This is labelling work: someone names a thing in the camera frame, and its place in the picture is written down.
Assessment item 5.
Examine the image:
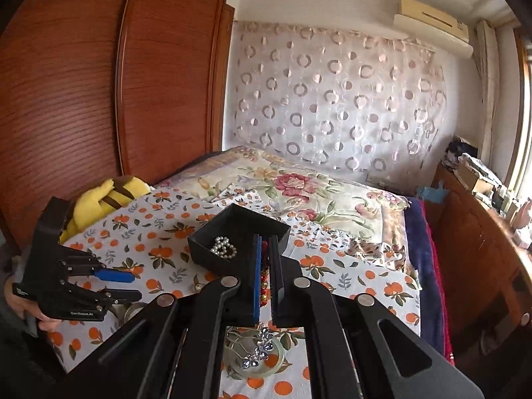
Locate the red bead bracelet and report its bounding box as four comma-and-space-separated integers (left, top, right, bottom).
260, 252, 272, 307

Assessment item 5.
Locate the black jewelry box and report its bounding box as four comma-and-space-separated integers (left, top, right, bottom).
188, 203, 290, 283

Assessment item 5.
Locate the white pearl necklace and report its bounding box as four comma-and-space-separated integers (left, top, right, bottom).
210, 235, 238, 260

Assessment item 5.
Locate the person's left hand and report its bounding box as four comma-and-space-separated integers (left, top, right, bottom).
4, 276, 61, 332

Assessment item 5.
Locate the silver metal bangle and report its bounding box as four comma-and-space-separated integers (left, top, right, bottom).
110, 302, 147, 327

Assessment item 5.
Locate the silver flower hair clip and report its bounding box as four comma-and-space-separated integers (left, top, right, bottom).
225, 324, 274, 370

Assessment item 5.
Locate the pale green jade bangle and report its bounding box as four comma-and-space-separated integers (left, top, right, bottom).
223, 331, 285, 380

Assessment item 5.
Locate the orange-print white blanket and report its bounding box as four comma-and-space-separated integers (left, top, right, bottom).
50, 189, 421, 398

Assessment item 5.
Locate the yellow striped plush toy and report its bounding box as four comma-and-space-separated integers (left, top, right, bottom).
60, 176, 152, 243

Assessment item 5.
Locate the floral quilt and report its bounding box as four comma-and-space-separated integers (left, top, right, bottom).
158, 146, 414, 274

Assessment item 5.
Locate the dark blue fleece blanket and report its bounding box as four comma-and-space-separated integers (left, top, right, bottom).
404, 197, 455, 365

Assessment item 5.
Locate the sheer circle-pattern curtain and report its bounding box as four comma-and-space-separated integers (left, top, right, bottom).
227, 22, 446, 190

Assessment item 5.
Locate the blue plastic bag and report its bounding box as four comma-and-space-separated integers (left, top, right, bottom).
416, 181, 449, 204

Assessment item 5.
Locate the wooden louvered wardrobe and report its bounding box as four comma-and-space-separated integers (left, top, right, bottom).
1, 0, 233, 252

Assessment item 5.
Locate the long wooden cabinet desk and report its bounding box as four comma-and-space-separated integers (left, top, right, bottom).
423, 163, 532, 362

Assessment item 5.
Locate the pile of papers and books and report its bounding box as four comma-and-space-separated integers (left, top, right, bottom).
441, 136, 507, 210

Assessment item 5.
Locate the pink figurine on desk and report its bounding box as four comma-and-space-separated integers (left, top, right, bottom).
510, 198, 532, 231

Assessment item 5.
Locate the beige window curtain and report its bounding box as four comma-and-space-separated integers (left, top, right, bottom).
476, 19, 499, 165

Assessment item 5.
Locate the window with wooden frame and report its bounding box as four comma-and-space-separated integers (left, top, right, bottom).
506, 26, 531, 200

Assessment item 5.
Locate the white wall air conditioner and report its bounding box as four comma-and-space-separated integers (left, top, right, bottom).
393, 0, 473, 59

